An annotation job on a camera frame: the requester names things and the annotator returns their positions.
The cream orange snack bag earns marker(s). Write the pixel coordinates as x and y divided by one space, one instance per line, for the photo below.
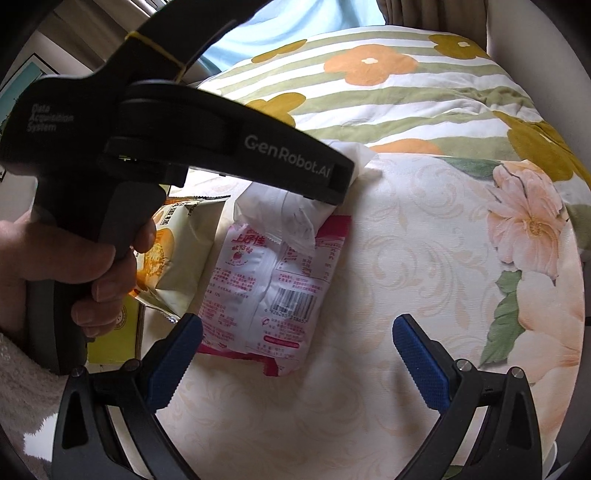
168 274

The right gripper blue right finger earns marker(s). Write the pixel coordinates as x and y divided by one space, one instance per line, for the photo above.
508 444

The floral striped green quilt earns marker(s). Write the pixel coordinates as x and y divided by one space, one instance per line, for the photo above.
397 89

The yellow-green cardboard box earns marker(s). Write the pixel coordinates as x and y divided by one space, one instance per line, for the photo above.
123 342

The person's left hand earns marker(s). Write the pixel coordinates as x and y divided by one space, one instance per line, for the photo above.
32 252

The light blue hanging cloth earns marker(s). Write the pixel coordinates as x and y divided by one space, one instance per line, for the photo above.
285 21

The left fuzzy sleeve forearm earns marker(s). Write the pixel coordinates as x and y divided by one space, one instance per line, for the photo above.
29 395

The right brown curtain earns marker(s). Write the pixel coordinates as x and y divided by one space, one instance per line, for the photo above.
467 18

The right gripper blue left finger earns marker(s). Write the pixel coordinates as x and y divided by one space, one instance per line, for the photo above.
86 445

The white small snack packet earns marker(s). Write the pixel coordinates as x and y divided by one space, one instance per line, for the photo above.
295 203

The framed houses picture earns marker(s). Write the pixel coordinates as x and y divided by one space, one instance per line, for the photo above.
30 70

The pink white snack bag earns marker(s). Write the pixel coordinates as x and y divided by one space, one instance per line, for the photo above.
264 299

